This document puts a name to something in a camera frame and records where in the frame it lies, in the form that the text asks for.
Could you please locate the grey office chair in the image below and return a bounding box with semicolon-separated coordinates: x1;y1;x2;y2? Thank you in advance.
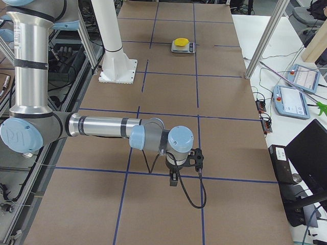
292;1;326;35

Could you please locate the far orange connector board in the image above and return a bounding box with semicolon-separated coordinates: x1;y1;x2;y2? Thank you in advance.
255;100;266;113

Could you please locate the green plastic clamp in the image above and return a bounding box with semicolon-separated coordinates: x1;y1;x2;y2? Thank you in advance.
316;102;327;116

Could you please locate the grey digital kitchen scale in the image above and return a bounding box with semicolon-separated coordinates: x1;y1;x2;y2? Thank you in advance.
171;41;196;54

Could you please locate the near blue teach pendant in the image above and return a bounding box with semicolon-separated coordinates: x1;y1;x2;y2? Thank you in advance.
273;85;310;119

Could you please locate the near orange connector board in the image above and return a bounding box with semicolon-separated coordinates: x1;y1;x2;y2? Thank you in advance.
261;117;272;135

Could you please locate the far blue teach pendant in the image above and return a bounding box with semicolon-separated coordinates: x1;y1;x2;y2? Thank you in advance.
287;64;320;94

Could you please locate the wooden board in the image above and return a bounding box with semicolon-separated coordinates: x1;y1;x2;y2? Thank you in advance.
301;21;327;63

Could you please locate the brown paper table cover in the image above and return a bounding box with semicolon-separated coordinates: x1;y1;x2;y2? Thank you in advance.
22;2;294;245

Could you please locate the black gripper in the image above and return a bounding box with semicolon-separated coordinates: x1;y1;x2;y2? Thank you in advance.
166;163;183;187

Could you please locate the black computer box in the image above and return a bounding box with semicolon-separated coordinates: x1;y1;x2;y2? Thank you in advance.
268;144;318;228

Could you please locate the yellow mango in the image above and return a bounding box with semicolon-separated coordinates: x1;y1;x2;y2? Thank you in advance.
174;38;189;47

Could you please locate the black monitor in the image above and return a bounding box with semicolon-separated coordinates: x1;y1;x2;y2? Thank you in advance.
285;119;326;210

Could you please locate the blue teach pendant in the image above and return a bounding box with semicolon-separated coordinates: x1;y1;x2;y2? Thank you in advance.
287;64;320;94
273;85;310;119

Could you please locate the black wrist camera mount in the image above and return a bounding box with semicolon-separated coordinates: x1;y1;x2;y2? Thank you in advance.
182;148;204;173

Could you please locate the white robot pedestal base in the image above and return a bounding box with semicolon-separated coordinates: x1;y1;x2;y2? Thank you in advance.
92;1;137;84

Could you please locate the orange connector board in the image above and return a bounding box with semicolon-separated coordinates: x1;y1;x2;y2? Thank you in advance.
261;117;272;135
255;100;266;113

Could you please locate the aluminium frame post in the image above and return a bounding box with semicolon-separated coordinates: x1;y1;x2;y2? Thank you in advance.
245;0;290;79

